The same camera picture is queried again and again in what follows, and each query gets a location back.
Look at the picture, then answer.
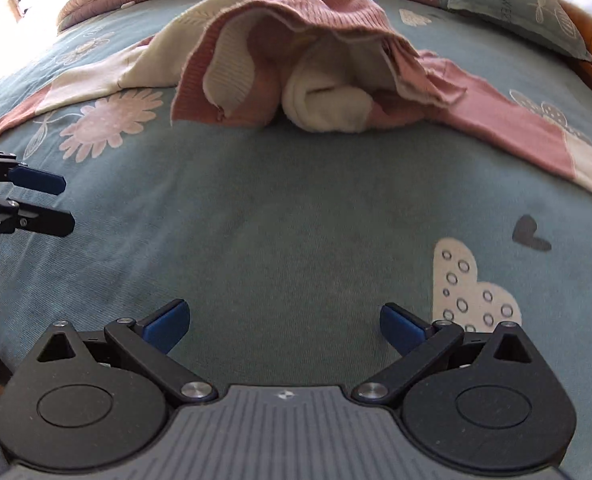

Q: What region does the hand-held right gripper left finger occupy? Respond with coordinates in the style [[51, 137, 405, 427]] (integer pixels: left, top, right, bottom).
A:
[[36, 298, 219, 403]]

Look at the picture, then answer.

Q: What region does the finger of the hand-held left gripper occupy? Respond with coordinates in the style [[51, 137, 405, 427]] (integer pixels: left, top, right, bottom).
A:
[[0, 182, 75, 250], [0, 147, 66, 195]]

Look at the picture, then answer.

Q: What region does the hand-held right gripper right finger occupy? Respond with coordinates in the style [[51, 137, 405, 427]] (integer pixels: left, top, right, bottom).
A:
[[351, 302, 534, 406]]

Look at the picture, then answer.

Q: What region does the pink and white knit sweater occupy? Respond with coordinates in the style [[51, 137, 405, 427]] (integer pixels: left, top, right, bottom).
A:
[[0, 0, 592, 211]]

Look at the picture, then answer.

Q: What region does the grey-green printed pillow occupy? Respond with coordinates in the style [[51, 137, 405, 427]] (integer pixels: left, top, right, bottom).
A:
[[446, 0, 592, 61]]

